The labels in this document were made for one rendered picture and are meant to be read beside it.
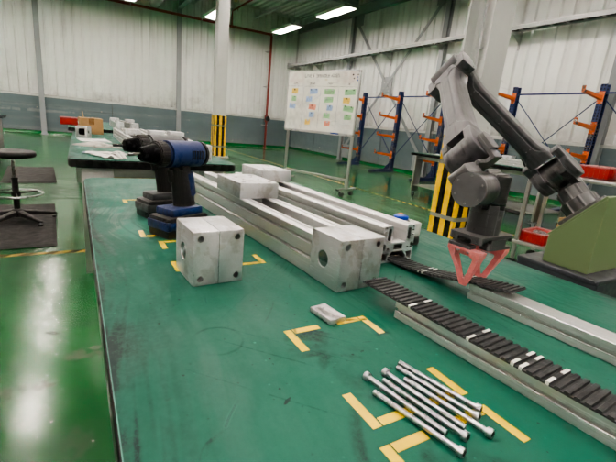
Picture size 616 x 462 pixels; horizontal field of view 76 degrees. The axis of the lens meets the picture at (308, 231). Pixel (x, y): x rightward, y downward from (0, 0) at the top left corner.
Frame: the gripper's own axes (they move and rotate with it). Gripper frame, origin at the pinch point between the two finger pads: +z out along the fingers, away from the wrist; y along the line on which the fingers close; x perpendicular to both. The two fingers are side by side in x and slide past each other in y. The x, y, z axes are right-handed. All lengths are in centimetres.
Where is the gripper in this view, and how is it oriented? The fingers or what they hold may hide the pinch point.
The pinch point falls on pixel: (471, 279)
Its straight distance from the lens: 80.4
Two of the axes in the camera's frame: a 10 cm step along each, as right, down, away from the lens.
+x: 5.6, 2.6, -7.9
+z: -1.0, 9.6, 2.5
